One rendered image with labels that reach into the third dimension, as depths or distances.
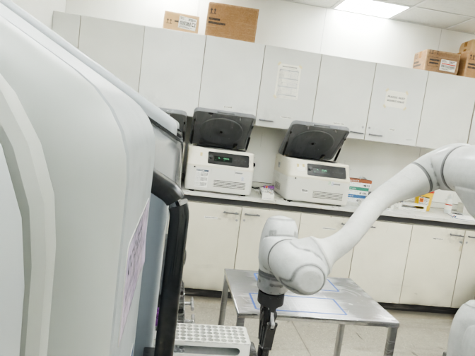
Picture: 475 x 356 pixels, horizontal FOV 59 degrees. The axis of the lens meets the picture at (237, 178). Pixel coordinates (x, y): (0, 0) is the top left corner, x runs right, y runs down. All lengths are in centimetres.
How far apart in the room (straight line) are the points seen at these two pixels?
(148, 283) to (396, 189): 75
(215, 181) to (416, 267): 197
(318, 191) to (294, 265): 268
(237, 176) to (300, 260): 253
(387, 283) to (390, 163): 123
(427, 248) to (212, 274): 193
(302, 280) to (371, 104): 321
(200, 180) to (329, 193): 110
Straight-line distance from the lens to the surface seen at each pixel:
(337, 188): 370
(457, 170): 124
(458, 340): 165
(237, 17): 388
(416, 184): 130
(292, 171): 358
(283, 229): 114
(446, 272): 435
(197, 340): 124
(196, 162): 344
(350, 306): 176
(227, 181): 347
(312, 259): 99
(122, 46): 378
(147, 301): 86
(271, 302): 121
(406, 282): 419
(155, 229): 82
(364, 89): 406
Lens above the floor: 143
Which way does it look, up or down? 6 degrees down
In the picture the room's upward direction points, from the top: 7 degrees clockwise
